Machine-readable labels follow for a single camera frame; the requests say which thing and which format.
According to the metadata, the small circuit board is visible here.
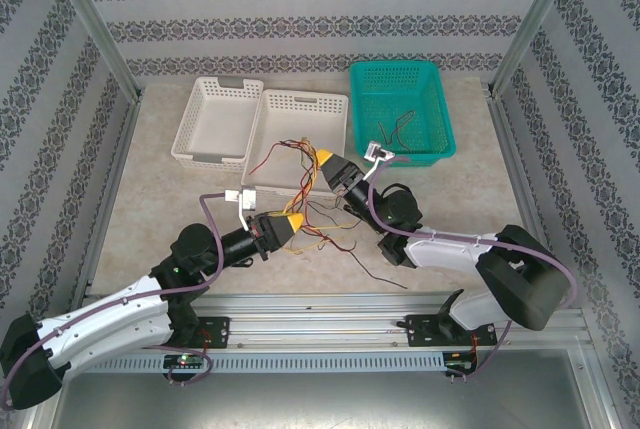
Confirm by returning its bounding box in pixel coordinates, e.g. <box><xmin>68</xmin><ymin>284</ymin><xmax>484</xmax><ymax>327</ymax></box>
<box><xmin>443</xmin><ymin>359</ymin><xmax>477</xmax><ymax>376</ymax></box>
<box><xmin>163</xmin><ymin>353</ymin><xmax>207</xmax><ymax>369</ymax></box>

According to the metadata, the black cable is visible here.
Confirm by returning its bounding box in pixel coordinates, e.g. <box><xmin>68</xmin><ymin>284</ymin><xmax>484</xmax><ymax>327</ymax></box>
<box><xmin>305</xmin><ymin>198</ymin><xmax>361</xmax><ymax>230</ymax></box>
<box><xmin>349</xmin><ymin>247</ymin><xmax>409</xmax><ymax>291</ymax></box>

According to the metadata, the aluminium side rail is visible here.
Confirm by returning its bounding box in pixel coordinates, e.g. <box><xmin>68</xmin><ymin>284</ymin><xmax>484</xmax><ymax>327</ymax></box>
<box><xmin>487</xmin><ymin>91</ymin><xmax>554</xmax><ymax>295</ymax></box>
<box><xmin>74</xmin><ymin>93</ymin><xmax>146</xmax><ymax>300</ymax></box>

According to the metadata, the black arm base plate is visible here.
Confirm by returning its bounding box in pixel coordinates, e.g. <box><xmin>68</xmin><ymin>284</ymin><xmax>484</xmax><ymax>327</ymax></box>
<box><xmin>164</xmin><ymin>316</ymin><xmax>232</xmax><ymax>350</ymax></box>
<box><xmin>405</xmin><ymin>313</ymin><xmax>496</xmax><ymax>349</ymax></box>

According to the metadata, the teal plastic basket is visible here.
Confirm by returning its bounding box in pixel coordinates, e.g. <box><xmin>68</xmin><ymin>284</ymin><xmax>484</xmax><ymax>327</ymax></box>
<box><xmin>348</xmin><ymin>60</ymin><xmax>457</xmax><ymax>169</ymax></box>

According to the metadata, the thin orange cable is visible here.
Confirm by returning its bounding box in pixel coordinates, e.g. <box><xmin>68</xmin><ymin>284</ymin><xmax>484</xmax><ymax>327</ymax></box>
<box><xmin>282</xmin><ymin>163</ymin><xmax>321</xmax><ymax>215</ymax></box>

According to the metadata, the small white plastic basket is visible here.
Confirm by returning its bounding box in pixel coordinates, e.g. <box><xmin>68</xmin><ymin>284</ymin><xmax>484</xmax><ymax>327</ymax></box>
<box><xmin>170</xmin><ymin>76</ymin><xmax>265</xmax><ymax>172</ymax></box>

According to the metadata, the red cable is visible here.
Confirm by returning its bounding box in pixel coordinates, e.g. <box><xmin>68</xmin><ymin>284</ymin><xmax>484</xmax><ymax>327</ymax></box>
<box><xmin>248</xmin><ymin>138</ymin><xmax>304</xmax><ymax>176</ymax></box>
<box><xmin>377</xmin><ymin>109</ymin><xmax>417</xmax><ymax>149</ymax></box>
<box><xmin>319</xmin><ymin>231</ymin><xmax>357</xmax><ymax>255</ymax></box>

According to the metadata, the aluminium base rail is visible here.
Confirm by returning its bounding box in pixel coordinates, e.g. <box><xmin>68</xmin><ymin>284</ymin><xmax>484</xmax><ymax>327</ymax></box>
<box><xmin>64</xmin><ymin>292</ymin><xmax>591</xmax><ymax>352</ymax></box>

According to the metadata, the aluminium frame post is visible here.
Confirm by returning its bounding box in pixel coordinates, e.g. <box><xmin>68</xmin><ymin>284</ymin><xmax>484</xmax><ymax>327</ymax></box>
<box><xmin>38</xmin><ymin>0</ymin><xmax>146</xmax><ymax>100</ymax></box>
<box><xmin>488</xmin><ymin>0</ymin><xmax>585</xmax><ymax>96</ymax></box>

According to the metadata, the large white plastic basket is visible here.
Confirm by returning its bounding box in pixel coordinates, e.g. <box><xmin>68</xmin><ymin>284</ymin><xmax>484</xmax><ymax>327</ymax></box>
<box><xmin>241</xmin><ymin>88</ymin><xmax>350</xmax><ymax>200</ymax></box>

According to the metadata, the white slotted cable duct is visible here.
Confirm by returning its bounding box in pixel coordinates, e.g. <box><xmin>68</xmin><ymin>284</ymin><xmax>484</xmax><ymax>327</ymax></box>
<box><xmin>62</xmin><ymin>351</ymin><xmax>449</xmax><ymax>375</ymax></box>

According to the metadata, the yellow cable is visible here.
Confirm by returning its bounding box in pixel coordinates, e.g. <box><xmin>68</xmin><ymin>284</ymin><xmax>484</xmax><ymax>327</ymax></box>
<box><xmin>281</xmin><ymin>221</ymin><xmax>362</xmax><ymax>255</ymax></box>
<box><xmin>282</xmin><ymin>243</ymin><xmax>326</xmax><ymax>256</ymax></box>
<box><xmin>279</xmin><ymin>136</ymin><xmax>321</xmax><ymax>170</ymax></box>

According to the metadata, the metal front panel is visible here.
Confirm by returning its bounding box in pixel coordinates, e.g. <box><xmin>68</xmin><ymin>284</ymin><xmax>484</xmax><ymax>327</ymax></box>
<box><xmin>27</xmin><ymin>373</ymin><xmax>614</xmax><ymax>429</ymax></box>

